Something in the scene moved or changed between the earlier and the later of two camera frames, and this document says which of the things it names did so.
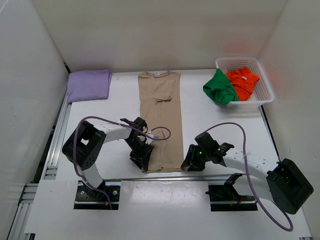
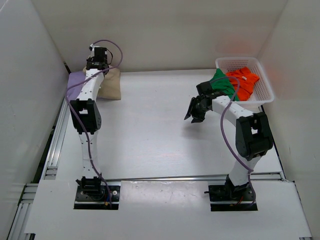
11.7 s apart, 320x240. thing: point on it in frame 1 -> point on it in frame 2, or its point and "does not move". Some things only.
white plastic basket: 262,93 does not move
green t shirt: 220,89 does not move
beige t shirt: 160,102 -> 110,87
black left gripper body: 137,146 -> 90,59
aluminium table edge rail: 50,172 does not move
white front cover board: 147,208 does not move
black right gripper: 195,166 -> 197,117
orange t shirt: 243,80 does not move
